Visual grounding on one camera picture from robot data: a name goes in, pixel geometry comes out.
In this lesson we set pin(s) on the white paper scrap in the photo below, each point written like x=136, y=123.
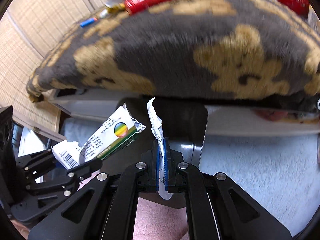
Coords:
x=162, y=170

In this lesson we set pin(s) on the black trash bin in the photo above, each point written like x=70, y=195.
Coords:
x=184, y=124

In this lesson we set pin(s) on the grey bear pattern blanket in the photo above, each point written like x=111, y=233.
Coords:
x=229, y=49

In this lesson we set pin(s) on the small blue battery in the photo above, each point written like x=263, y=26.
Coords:
x=88, y=22

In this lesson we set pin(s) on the white green snack wrapper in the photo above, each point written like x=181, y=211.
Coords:
x=115, y=132

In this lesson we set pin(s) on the woven bamboo folding screen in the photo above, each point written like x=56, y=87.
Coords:
x=29, y=30

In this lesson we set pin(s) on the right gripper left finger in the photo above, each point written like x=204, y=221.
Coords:
x=105, y=208

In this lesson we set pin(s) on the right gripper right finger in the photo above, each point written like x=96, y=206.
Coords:
x=217, y=207

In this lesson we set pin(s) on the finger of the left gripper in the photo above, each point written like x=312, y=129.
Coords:
x=68, y=182

